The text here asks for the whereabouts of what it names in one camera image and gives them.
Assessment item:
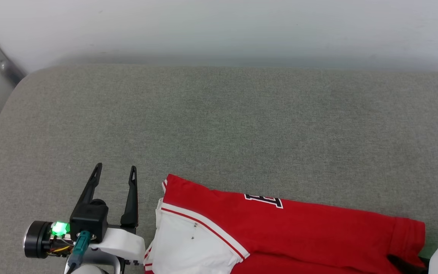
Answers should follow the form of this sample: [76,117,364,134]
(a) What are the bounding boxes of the red and white jersey garment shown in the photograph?
[143,174,426,274]

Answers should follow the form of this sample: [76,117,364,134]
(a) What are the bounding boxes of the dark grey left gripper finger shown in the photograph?
[75,163,103,213]
[120,166,139,229]

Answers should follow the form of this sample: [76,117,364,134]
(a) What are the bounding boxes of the teal connector cable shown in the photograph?
[66,230,92,274]

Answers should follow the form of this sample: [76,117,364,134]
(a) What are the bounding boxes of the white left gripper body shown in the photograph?
[23,221,146,264]

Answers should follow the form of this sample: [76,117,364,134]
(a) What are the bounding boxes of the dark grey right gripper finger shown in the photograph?
[388,254,430,274]

